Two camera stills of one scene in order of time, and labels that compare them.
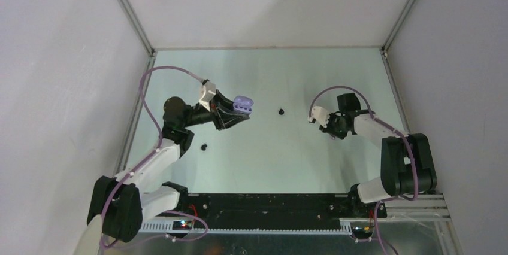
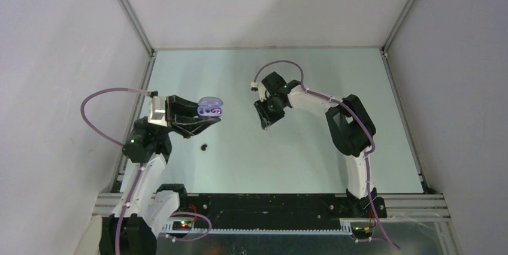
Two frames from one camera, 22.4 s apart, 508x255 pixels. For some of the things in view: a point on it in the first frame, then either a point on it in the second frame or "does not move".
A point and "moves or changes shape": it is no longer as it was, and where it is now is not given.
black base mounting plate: [310, 211] does not move
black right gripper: [329, 130] -> [267, 119]
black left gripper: [223, 120] -> [188, 126]
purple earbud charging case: [243, 104] moves or changes shape
